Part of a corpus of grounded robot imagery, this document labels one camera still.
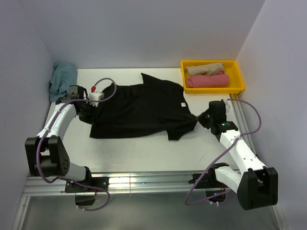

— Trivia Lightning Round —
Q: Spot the purple cable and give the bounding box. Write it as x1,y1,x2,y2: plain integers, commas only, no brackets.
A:
35,77,118,211
184,98,262,207

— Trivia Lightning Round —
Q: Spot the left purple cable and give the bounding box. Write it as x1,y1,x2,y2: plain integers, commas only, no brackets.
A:
35,77,118,211

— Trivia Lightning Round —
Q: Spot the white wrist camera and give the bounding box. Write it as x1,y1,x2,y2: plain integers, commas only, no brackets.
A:
222,99,232,114
88,86,104,107

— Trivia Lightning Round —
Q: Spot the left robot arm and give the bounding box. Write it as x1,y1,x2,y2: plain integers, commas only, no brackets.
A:
25,85,94,191

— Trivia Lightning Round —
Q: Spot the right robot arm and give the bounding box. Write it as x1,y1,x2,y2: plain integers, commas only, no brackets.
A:
194,100,278,210

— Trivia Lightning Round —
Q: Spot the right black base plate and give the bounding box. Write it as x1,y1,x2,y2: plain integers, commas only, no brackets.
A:
195,171,228,189

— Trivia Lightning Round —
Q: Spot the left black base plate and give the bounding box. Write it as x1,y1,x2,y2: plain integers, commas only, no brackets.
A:
64,176,109,193

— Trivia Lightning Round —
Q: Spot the yellow plastic bin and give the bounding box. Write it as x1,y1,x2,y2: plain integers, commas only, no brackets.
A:
181,60,245,94

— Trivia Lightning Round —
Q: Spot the aluminium mounting rail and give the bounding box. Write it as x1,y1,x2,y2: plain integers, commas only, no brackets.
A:
22,171,201,196

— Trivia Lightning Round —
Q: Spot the black t-shirt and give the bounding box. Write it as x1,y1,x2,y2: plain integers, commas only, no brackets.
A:
90,73,197,140

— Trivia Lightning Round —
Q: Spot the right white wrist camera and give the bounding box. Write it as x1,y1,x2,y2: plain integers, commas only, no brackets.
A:
222,99,232,114

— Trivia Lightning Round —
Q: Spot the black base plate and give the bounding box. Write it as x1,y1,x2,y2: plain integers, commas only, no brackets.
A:
195,171,228,189
64,176,109,193

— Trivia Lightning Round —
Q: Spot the beige rolled t-shirt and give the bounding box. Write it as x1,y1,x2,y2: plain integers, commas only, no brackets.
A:
184,63,224,76

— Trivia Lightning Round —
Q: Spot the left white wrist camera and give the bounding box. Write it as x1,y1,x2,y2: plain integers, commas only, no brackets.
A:
88,86,104,107

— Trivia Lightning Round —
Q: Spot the pink rolled t-shirt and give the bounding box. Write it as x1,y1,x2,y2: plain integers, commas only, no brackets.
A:
186,74,230,88

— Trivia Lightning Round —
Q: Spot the blue crumpled t-shirt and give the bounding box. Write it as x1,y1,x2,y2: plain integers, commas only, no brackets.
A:
48,62,77,103

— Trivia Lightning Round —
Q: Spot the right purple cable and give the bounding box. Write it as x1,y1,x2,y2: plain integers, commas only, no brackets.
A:
184,98,262,207

